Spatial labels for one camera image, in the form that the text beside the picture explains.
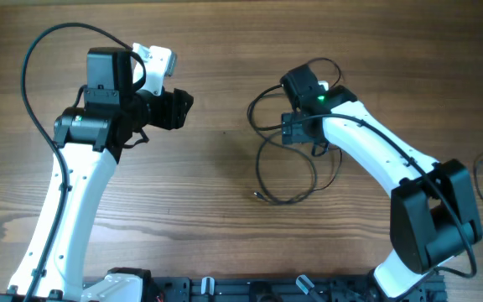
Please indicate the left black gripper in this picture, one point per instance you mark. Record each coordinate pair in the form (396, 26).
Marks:
(168, 109)

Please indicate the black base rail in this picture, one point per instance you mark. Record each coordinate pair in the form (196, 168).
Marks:
(347, 288)

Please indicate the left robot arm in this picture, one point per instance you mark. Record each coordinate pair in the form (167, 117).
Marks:
(123, 94)

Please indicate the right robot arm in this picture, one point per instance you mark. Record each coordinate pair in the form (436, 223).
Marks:
(434, 216)

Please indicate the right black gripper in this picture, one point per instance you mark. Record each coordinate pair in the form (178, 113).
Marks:
(293, 128)

